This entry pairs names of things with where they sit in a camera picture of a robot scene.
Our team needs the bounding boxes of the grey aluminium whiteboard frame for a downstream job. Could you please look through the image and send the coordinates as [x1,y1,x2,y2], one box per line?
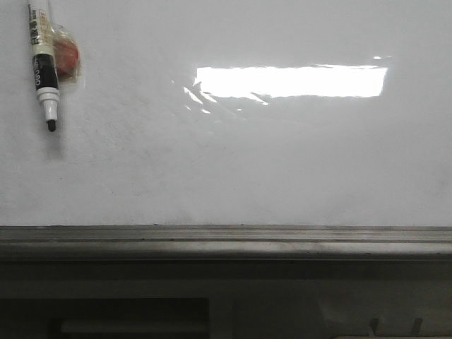
[1,225,451,261]

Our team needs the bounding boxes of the white whiteboard surface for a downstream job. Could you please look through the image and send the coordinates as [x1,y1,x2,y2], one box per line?
[1,1,451,226]

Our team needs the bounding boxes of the red magnet taped to marker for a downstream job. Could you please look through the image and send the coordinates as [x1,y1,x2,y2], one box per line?
[52,23,81,85]

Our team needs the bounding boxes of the black and white whiteboard marker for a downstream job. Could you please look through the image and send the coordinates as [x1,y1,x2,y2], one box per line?
[28,1,60,132]

